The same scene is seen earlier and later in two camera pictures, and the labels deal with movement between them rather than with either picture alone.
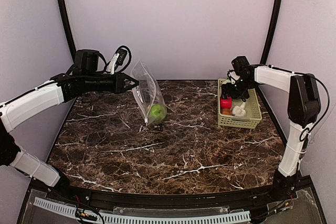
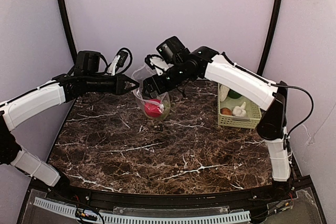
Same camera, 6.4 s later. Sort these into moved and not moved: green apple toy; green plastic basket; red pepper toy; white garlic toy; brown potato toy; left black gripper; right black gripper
Moved: right black gripper; red pepper toy; green apple toy
Not moved: brown potato toy; white garlic toy; green plastic basket; left black gripper
